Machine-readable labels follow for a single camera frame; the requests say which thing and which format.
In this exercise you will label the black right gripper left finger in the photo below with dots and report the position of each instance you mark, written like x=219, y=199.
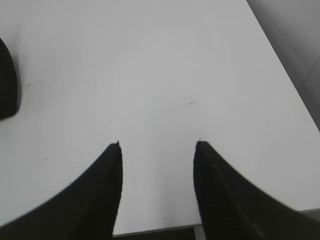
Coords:
x=85, y=210

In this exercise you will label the black fabric bag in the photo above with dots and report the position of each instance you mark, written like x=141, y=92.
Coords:
x=10, y=85

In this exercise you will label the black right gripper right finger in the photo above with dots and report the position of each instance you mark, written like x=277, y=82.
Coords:
x=232, y=208

